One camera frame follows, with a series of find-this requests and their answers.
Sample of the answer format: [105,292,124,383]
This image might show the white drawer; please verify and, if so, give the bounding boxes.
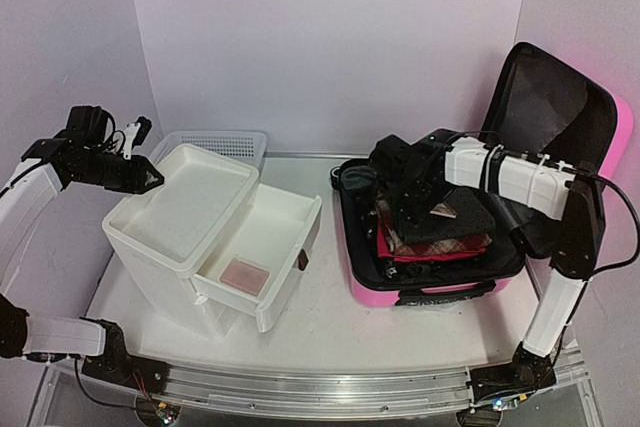
[191,184,322,333]

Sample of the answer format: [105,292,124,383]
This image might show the pink hard-shell suitcase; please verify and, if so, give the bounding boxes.
[331,42,634,307]

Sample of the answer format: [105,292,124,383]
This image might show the eyeshadow palette brown shades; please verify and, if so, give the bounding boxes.
[427,202,457,220]

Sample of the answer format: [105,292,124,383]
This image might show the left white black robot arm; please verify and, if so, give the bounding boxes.
[1,105,165,384]

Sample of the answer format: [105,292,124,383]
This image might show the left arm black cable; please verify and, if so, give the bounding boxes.
[97,109,129,156]

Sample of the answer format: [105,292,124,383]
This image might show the solid red folded garment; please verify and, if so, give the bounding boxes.
[376,224,492,263]

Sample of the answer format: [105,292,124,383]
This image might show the white rectangular foam box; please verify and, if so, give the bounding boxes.
[102,144,259,339]

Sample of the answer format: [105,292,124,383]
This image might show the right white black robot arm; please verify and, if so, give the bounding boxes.
[359,129,606,403]

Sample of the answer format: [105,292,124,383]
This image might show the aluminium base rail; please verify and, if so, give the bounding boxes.
[80,343,590,420]

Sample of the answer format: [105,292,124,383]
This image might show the white perforated plastic basket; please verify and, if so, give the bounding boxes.
[149,130,267,171]

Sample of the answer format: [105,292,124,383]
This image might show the black polka dot garment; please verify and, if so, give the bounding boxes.
[392,188,496,244]

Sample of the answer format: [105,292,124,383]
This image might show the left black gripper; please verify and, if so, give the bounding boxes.
[73,150,165,195]

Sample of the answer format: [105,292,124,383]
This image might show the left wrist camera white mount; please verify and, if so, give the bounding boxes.
[120,122,141,160]

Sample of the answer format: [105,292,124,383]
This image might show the pink square compact case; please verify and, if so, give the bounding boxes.
[219,257,270,297]

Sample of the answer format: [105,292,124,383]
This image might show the red plaid folded garment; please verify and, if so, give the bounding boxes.
[375,191,496,263]

